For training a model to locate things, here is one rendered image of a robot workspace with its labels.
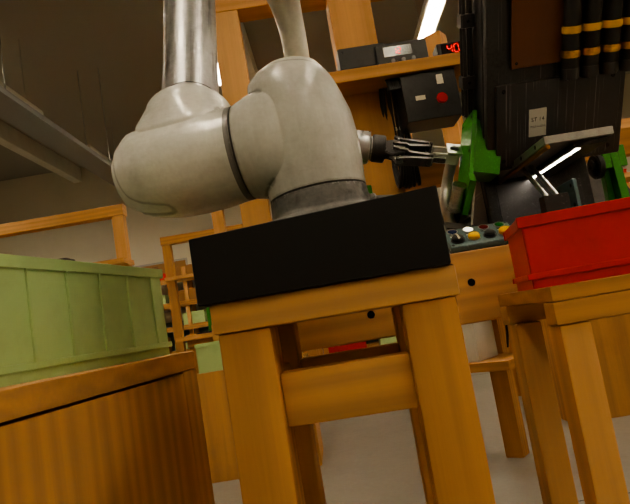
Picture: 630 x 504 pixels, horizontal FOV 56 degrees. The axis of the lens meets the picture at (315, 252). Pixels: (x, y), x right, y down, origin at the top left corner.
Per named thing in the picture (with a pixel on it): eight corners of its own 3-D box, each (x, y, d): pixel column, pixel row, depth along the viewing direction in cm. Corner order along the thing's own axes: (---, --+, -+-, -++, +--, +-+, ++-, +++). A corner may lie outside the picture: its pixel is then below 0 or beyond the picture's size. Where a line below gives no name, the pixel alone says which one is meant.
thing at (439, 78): (463, 113, 180) (454, 66, 182) (408, 122, 180) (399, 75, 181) (454, 126, 192) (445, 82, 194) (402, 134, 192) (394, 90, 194)
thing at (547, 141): (615, 138, 134) (612, 125, 134) (545, 149, 133) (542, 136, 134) (547, 179, 173) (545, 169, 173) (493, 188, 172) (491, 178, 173)
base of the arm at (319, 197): (419, 201, 85) (411, 164, 86) (267, 231, 83) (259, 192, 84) (395, 224, 103) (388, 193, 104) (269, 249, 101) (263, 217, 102)
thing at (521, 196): (604, 239, 166) (578, 122, 170) (497, 256, 165) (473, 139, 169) (575, 247, 184) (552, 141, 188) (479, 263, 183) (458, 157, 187)
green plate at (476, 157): (500, 192, 150) (505, 112, 152) (467, 189, 150) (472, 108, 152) (487, 201, 162) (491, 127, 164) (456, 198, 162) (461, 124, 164)
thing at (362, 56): (388, 62, 186) (384, 41, 187) (340, 70, 185) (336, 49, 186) (385, 72, 193) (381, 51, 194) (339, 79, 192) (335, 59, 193)
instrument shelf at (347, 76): (608, 40, 182) (605, 28, 182) (316, 86, 180) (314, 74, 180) (572, 74, 207) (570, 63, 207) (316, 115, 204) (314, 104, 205)
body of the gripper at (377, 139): (372, 142, 157) (407, 146, 157) (372, 128, 163) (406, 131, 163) (368, 167, 161) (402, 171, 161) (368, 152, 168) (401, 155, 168)
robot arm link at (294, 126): (363, 171, 85) (331, 28, 87) (242, 201, 87) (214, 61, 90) (372, 192, 101) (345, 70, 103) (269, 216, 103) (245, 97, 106)
